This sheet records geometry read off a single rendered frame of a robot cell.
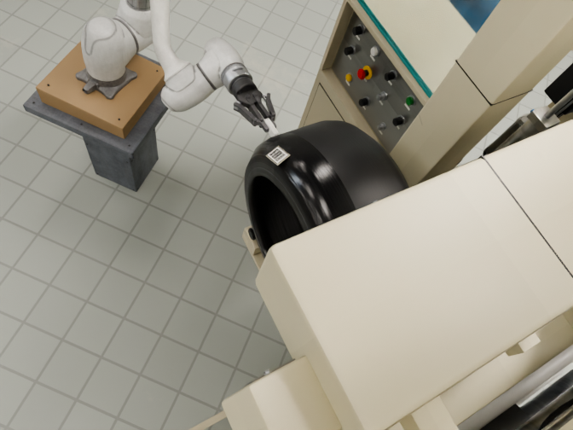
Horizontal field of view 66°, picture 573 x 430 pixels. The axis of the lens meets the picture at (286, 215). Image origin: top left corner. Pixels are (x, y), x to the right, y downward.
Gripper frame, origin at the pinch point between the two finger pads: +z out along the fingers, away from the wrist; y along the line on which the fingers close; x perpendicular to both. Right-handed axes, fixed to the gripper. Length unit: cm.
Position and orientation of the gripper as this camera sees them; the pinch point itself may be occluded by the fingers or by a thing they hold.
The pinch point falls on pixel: (271, 130)
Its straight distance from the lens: 134.6
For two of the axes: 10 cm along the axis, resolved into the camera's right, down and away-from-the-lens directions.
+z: 4.8, 7.7, -4.3
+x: -1.3, 5.4, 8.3
